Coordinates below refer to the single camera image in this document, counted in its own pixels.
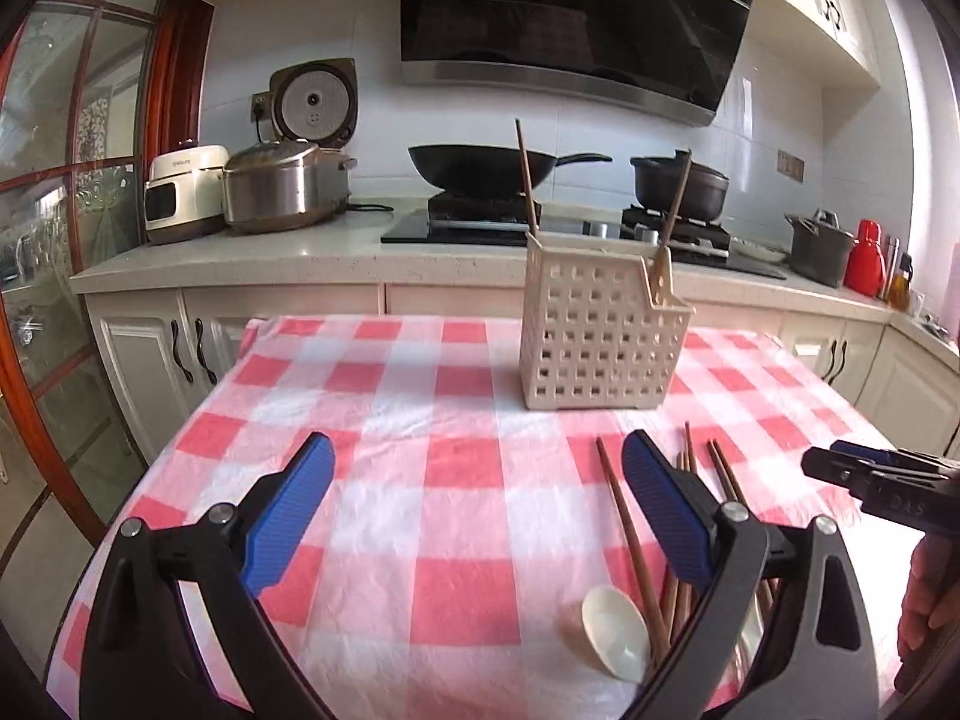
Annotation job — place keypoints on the grey lidded stock pot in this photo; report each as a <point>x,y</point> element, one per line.
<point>817,255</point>

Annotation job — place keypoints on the black range hood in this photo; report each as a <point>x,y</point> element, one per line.
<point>562,7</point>

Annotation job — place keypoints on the black glass gas stove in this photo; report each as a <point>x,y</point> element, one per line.
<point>420,229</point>

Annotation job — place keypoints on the red thermos jug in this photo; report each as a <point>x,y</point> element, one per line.
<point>862,262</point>

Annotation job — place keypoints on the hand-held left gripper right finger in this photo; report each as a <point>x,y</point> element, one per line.
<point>667,510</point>

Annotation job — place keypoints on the white base cabinets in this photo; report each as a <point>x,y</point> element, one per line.
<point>142,360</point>

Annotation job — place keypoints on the white perforated utensil basket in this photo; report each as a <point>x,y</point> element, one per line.
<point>592,337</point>

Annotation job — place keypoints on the silver rice cooker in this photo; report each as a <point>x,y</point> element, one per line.
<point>277,187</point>

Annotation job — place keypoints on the black wok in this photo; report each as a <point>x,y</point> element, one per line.
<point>465,169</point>

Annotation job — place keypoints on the stainless steel bottle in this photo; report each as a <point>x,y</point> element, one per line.
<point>890,262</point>

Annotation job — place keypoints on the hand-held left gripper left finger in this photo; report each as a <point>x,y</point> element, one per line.
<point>292,510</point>

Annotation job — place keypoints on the oil bottle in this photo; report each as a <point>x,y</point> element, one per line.
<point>900,285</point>

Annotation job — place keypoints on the person's right hand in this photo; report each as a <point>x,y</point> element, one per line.
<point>919,592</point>

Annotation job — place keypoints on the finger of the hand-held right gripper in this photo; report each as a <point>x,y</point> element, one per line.
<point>862,448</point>
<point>840,469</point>

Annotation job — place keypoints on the wood framed glass door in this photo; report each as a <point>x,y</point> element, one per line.
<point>75,202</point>

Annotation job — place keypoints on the wall switch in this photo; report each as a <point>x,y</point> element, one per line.
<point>790,165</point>

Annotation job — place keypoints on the black lidded cooking pot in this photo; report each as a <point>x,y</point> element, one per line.
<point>675,187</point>

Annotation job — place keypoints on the red white checkered tablecloth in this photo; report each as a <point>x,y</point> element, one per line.
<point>450,465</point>

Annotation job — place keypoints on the white plate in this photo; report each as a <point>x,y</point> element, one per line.
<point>757,249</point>

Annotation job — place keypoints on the white ceramic spoon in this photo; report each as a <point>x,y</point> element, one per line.
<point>615,634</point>

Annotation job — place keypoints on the wall power socket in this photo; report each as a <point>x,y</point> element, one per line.
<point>259,106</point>

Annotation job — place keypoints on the small white electric cooker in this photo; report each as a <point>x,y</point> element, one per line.
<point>180,195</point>

